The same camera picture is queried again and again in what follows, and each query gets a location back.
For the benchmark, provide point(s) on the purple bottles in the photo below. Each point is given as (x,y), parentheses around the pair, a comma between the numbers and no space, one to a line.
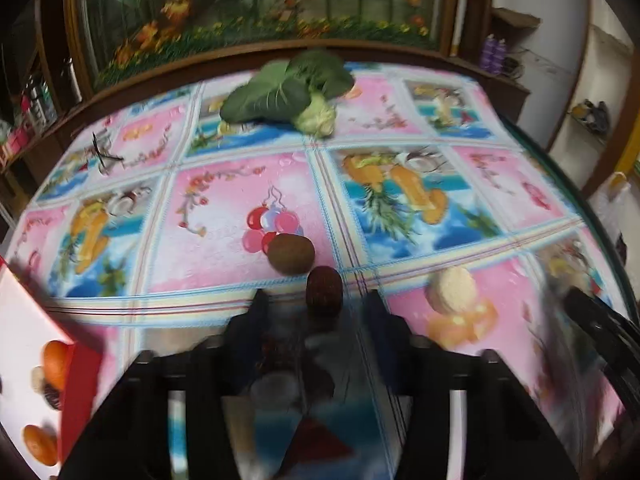
(493,55)

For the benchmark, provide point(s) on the dark red jujube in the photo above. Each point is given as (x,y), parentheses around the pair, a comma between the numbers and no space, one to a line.
(324,294)

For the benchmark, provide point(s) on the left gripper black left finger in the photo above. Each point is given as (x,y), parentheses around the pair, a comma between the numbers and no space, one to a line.
(243,340)

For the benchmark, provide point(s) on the orange tangerine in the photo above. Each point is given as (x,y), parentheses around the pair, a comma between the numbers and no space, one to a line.
(55,356)
(41,445)

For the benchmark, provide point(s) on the white plastic bag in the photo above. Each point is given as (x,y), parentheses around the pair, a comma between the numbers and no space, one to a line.
(616,204)

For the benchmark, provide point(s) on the orange tangerine in tray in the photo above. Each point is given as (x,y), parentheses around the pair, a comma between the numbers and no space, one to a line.
(41,445)

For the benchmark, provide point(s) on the dark jujube in tray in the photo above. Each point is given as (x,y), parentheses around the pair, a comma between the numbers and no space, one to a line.
(52,396)

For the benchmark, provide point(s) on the green leafy cabbage vegetable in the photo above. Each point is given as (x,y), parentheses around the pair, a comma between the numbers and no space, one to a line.
(299,92)

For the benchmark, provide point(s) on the fish tank with plants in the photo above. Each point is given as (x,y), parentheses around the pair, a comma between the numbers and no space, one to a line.
(113,40)

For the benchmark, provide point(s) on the brown kiwi on table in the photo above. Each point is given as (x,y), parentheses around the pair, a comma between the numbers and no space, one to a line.
(291,254)

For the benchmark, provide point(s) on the tan nut in tray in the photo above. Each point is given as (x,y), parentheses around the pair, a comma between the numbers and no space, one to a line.
(38,380)

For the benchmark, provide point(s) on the red white box tray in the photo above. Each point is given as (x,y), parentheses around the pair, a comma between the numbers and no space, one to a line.
(25,329)

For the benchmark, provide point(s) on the black eyeglasses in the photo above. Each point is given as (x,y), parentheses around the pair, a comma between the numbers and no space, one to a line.
(102,149)

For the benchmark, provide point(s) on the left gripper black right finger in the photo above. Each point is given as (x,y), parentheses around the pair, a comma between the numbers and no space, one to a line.
(391,339)

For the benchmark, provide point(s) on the fruit print tablecloth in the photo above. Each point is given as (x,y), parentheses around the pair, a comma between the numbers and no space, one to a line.
(253,277)

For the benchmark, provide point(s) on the cream round cake piece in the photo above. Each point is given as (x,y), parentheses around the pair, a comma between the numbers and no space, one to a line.
(452,291)

